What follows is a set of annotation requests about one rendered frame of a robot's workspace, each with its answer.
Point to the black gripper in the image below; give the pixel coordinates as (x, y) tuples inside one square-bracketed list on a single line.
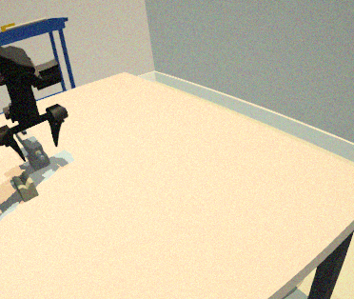
[(27, 115)]

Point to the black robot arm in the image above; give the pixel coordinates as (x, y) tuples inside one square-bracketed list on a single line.
[(19, 74)]

